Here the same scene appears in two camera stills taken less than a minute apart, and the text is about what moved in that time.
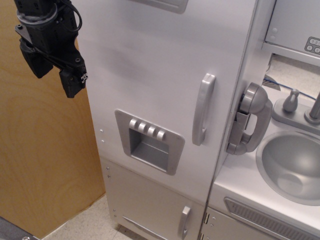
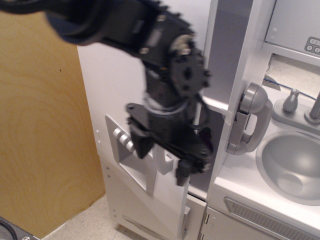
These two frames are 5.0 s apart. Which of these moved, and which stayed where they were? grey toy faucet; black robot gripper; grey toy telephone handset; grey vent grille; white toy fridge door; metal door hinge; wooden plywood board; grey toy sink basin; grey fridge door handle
Moved: white toy fridge door; grey fridge door handle; black robot gripper
Stayed: grey toy faucet; grey toy telephone handset; wooden plywood board; metal door hinge; grey vent grille; grey toy sink basin
